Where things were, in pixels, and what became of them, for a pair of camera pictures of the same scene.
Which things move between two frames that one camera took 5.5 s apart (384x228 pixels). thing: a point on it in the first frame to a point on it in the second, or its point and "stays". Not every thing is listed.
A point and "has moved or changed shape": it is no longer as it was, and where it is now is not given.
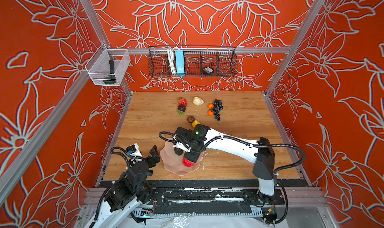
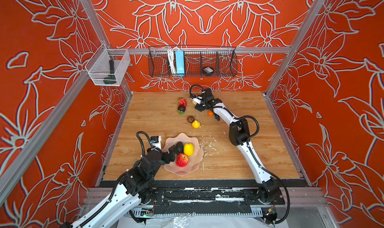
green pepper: x=181 y=109 stays
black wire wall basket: x=223 y=60 stays
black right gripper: x=190 y=158 to x=199 y=107
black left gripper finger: x=154 y=158 to x=171 y=155
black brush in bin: x=111 y=78 stays
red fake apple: x=187 y=163 has moved or changed shape
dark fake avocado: x=178 y=151 stays
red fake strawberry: x=182 y=101 stays
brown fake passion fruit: x=190 y=119 stays
